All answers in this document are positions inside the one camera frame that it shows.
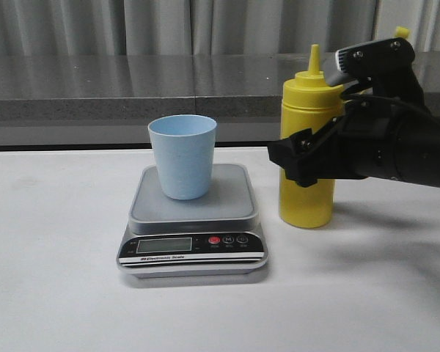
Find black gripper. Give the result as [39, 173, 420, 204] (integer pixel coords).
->
[267, 37, 425, 188]

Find yellow squeeze bottle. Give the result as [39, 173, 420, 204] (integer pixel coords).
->
[268, 44, 344, 229]

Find light blue plastic cup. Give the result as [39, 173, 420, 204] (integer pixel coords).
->
[148, 114, 217, 200]

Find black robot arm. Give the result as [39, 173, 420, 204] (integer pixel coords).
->
[268, 37, 440, 188]

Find digital kitchen scale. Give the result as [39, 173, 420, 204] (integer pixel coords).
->
[117, 164, 268, 278]

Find grey curtain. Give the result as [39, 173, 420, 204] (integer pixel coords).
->
[0, 0, 440, 56]

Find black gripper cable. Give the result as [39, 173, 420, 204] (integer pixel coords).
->
[339, 78, 440, 122]

